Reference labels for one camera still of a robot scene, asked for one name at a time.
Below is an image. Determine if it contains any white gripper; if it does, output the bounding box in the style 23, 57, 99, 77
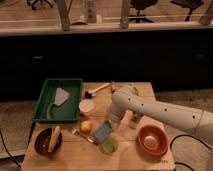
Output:
105, 103, 126, 129

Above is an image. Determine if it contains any blue sponge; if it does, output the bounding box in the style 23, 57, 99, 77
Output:
94, 121, 112, 144

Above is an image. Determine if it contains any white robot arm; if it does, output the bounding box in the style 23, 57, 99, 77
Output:
106, 85, 213, 145

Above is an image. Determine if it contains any dark metal cup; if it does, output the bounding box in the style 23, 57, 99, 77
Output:
130, 112, 142, 129

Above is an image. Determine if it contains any white round container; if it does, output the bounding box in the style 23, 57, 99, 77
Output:
79, 99, 94, 115

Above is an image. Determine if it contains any dish brush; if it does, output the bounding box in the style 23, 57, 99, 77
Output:
85, 82, 113, 98

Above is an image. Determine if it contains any orange fruit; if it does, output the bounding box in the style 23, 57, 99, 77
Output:
80, 120, 93, 134

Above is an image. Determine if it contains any green cup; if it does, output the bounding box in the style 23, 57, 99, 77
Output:
99, 137, 118, 155

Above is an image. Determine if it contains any metal fork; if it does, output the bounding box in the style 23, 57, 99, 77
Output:
71, 128, 98, 146

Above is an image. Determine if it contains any white egg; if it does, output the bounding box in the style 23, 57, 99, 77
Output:
144, 135, 158, 149

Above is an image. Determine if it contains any green plastic tray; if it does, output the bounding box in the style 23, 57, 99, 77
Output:
32, 78, 83, 123

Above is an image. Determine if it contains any orange bowl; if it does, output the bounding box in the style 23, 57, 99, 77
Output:
137, 125, 168, 157

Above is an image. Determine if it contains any grey cloth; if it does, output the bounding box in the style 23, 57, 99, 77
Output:
54, 88, 70, 106

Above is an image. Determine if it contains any green banana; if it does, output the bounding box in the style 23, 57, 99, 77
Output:
46, 103, 54, 119

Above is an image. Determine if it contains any dark brown bowl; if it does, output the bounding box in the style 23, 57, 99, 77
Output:
34, 128, 62, 156

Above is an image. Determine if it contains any office chair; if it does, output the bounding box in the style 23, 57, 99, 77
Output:
171, 0, 203, 21
129, 0, 158, 23
26, 0, 53, 10

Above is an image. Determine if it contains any black cable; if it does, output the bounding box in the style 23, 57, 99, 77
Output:
169, 133, 210, 171

